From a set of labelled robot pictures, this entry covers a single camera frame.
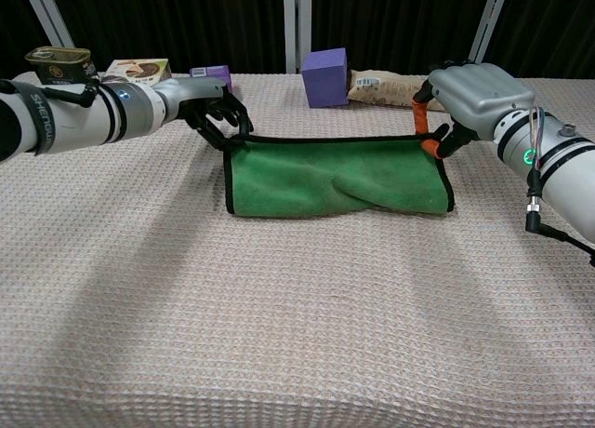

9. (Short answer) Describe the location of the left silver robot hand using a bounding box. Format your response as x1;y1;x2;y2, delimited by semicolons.
152;77;255;150

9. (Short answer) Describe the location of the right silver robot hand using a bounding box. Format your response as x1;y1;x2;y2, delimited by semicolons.
412;60;536;161

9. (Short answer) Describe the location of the black and green cloth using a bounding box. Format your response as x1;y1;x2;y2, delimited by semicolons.
222;133;456;219

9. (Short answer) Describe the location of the small purple printed box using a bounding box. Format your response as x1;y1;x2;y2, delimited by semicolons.
189;64;233;95

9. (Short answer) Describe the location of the cookie box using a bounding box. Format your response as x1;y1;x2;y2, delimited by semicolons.
101;58;172;86

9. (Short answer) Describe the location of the black curtain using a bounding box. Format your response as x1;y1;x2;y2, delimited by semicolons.
0;0;595;89

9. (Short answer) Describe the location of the beige snack bag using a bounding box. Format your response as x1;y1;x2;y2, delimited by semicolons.
346;68;450;113

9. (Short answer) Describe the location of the plain purple cube box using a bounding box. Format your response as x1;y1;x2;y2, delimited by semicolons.
300;47;350;110

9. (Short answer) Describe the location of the dark luncheon meat can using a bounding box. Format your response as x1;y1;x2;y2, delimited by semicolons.
24;46;99;86

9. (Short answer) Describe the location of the beige waffle tablecloth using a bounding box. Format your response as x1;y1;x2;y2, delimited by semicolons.
0;72;595;428

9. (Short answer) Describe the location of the grey metal frame post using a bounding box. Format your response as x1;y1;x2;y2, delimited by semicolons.
20;0;75;48
467;0;512;66
283;0;313;74

